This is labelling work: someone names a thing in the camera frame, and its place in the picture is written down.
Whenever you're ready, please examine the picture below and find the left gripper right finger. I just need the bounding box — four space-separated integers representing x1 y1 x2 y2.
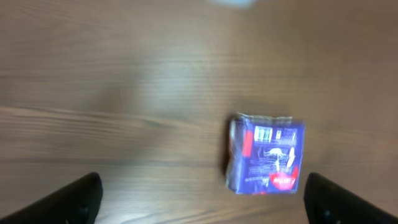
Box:
303 172 397 224

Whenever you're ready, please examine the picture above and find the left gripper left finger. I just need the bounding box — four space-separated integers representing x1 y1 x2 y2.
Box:
1 172 103 224

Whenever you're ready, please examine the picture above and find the purple sanitary pad pack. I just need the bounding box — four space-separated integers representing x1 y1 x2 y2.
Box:
226 113 305 195

